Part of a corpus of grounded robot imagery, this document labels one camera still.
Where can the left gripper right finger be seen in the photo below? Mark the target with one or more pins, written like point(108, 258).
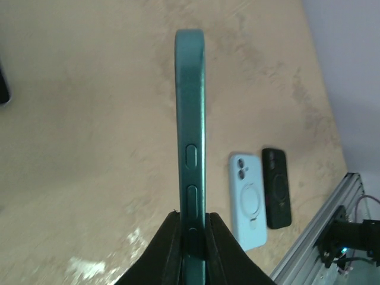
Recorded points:
point(226, 261)

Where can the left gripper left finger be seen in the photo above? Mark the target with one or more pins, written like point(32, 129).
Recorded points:
point(161, 261)

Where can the dark teal smartphone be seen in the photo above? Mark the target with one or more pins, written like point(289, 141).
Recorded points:
point(190, 117)

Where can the silver smartphone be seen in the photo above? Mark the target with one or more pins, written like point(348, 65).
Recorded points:
point(5, 94)

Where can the light blue cased phone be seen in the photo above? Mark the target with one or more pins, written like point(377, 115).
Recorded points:
point(249, 224)

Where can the black cased phone lower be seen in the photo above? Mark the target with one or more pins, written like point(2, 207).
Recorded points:
point(276, 188)

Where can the aluminium rail frame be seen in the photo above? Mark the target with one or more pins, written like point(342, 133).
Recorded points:
point(302, 264)

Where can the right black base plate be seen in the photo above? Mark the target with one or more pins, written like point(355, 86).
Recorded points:
point(339, 233)

